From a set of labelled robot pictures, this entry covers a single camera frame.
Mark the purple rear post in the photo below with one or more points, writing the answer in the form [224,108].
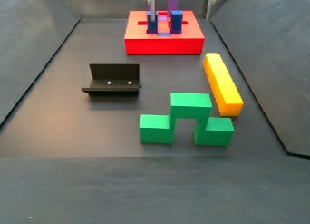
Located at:
[171,5]

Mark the blue post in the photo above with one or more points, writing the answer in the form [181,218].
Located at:
[153,23]
[177,19]

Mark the blue right front post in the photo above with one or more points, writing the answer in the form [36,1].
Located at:
[177,19]

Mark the green stepped block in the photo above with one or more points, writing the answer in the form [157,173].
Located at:
[214,131]

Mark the yellow long block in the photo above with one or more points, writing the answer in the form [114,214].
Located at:
[225,90]

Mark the aluminium frame profile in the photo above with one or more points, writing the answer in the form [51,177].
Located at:
[209,9]

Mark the black angled bracket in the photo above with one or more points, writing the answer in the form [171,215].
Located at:
[114,79]

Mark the red slotted board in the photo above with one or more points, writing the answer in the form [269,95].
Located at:
[141,43]

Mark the blue left front post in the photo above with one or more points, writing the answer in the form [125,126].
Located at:
[153,23]

